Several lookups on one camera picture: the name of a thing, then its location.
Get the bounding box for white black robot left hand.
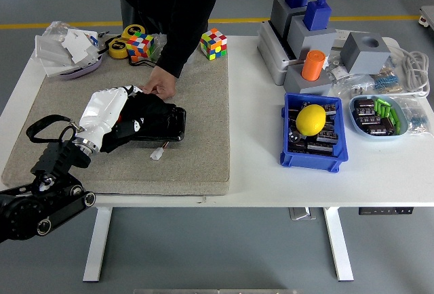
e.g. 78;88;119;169
78;84;146;142

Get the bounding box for person's left hand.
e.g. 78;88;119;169
141;65;177;100

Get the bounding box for black rag with red tag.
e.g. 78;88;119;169
100;92;177;154

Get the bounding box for black table control panel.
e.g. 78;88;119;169
358;207;414;215

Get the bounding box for purple tray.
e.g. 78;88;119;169
58;55;102;81

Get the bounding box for colourful Rubik's cube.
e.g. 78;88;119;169
127;33;156;62

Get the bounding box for white card pieces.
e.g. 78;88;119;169
61;28;99;65

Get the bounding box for white-framed Rubik's cube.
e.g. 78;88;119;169
199;28;229;61

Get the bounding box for white plastic case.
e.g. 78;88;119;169
33;35;75;78

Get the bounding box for grey-brown mat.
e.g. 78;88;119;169
1;38;231;196

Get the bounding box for crumpled clear plastic bag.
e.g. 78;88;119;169
42;20;75;38

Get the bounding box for grey holder block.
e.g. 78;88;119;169
270;0;308;37
283;65;333;97
286;16;337;61

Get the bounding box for white table leg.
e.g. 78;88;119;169
82;207;113;283
322;207;354;282

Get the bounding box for yellow lemon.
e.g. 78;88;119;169
295;104;327;136

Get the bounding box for orange cylinder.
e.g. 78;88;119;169
300;49;327;81

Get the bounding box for blue plastic bin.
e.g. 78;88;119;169
279;92;349;173

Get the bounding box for clear bag of small parts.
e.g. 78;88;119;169
324;56;374;100

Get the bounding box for white power strip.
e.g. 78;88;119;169
334;28;401;54

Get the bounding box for light blue dish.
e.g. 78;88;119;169
348;94;409;142

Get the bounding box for grey block with round hole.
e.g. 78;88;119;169
340;31;391;75

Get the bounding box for bag of blue resistors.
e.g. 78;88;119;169
395;96;433;138
371;65;404;93

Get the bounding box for white cart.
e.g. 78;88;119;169
417;5;434;34

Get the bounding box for black strap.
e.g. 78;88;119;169
127;57;157;68

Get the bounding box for white connector with wires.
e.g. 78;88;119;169
149;138;170;162

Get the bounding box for light grey enclosure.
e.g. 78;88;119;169
256;20;306;87

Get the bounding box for metal bracket under table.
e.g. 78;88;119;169
288;207;317;221

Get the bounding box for white power cable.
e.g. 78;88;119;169
386;45;431;98

